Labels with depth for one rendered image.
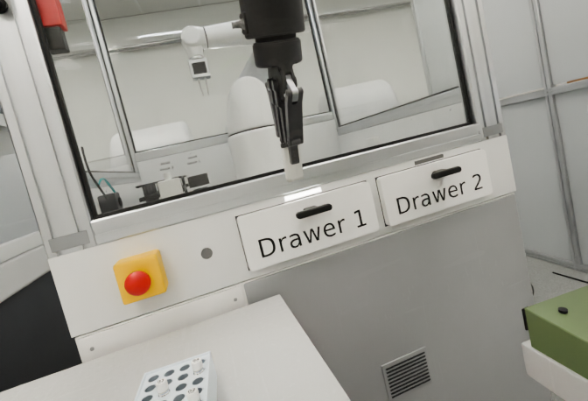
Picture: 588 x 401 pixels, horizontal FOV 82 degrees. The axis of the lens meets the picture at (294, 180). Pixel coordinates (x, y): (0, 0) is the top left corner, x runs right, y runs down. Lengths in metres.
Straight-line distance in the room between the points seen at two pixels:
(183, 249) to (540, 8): 2.14
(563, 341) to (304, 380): 0.27
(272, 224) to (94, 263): 0.32
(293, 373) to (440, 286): 0.51
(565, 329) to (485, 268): 0.56
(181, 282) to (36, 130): 0.36
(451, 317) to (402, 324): 0.14
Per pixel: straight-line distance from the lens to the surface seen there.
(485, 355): 1.05
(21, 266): 1.42
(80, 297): 0.73
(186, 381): 0.47
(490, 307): 1.02
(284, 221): 0.67
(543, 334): 0.46
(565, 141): 2.33
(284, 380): 0.47
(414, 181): 0.79
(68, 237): 0.71
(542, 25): 2.35
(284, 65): 0.52
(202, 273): 0.69
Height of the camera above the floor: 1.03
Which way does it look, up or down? 5 degrees down
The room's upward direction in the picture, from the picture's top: 13 degrees counter-clockwise
